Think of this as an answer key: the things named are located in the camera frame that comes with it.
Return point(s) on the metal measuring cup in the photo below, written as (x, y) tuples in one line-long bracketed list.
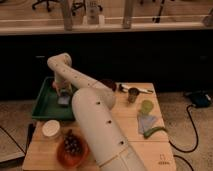
[(132, 94)]

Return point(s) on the dark brown bowl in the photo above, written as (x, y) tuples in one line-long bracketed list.
[(109, 83)]

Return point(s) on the light blue cloth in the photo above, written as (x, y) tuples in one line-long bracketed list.
[(145, 122)]

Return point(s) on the green plastic tray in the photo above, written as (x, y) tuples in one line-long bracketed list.
[(46, 106)]

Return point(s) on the light blue sponge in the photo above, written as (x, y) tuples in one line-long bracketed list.
[(64, 100)]

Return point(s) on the black office chair base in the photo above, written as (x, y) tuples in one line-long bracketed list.
[(47, 4)]

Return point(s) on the green cucumber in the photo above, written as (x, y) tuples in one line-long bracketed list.
[(151, 131)]

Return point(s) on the dark blue device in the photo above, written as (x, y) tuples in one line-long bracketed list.
[(199, 99)]

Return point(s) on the dark grape bunch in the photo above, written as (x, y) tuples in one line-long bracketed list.
[(72, 144)]

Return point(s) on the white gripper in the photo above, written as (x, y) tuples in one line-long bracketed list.
[(63, 87)]

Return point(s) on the green plastic cup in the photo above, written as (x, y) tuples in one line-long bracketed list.
[(146, 107)]

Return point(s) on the orange bowl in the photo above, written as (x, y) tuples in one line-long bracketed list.
[(67, 160)]

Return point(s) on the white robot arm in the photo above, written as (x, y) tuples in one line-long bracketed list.
[(91, 105)]

